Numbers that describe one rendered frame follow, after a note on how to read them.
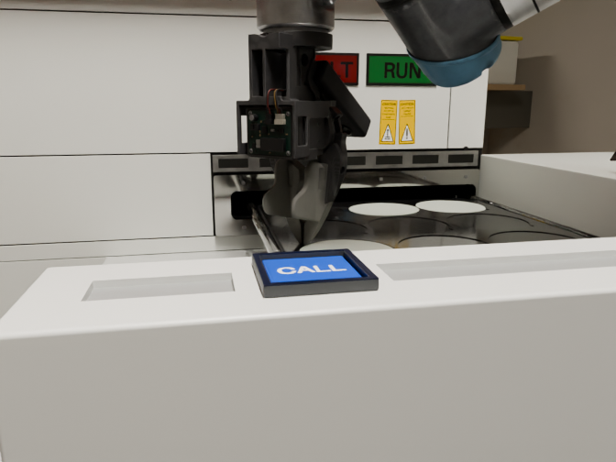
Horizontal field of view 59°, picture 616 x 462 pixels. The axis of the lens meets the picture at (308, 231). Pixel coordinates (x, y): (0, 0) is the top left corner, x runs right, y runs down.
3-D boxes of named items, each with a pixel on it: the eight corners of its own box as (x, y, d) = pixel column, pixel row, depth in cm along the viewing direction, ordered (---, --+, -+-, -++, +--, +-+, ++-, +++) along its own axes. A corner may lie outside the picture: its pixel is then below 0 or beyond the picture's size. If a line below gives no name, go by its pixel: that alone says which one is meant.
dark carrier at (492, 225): (258, 208, 81) (257, 204, 81) (468, 201, 88) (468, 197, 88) (298, 280, 48) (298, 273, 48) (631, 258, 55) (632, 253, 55)
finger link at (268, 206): (254, 248, 57) (252, 159, 54) (288, 237, 61) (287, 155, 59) (277, 253, 55) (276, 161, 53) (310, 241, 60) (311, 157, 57)
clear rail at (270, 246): (246, 211, 82) (246, 202, 82) (255, 211, 82) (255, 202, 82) (283, 292, 47) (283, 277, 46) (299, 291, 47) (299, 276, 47)
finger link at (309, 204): (277, 253, 55) (276, 161, 53) (310, 241, 60) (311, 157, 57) (302, 258, 53) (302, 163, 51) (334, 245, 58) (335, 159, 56)
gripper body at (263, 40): (235, 161, 53) (231, 32, 51) (287, 155, 60) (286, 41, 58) (298, 166, 49) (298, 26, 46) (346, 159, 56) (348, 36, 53)
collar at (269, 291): (251, 264, 30) (251, 254, 30) (348, 258, 31) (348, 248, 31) (263, 299, 25) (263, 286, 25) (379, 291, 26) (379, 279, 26)
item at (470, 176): (214, 234, 86) (213, 174, 83) (471, 222, 94) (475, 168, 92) (215, 236, 84) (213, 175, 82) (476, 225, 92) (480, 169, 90)
